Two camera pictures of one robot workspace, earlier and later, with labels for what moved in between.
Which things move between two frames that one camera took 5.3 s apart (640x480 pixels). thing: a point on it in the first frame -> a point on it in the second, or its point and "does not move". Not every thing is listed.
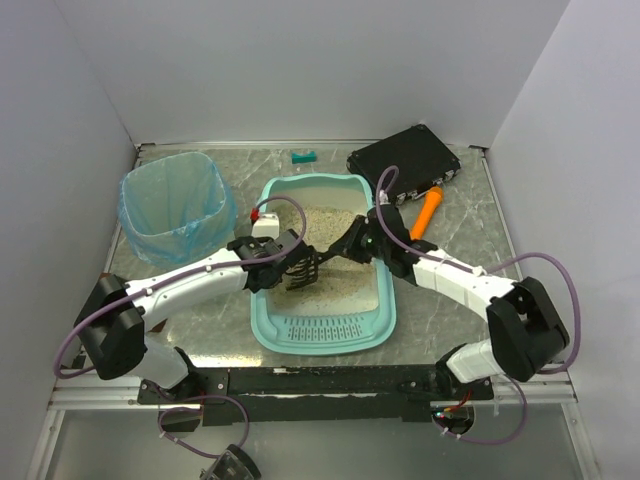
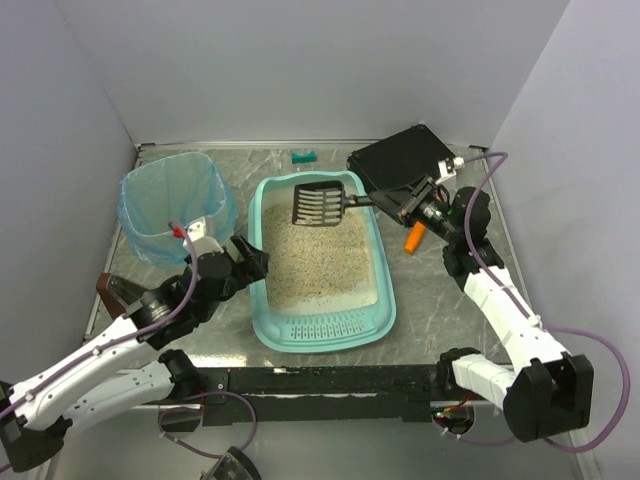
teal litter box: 350,306 does not move
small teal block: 310,157 does not move
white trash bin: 177,210 does not move
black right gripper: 347,245 -> 412,201
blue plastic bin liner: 179,209 does not move
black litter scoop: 305,271 -> 322,202
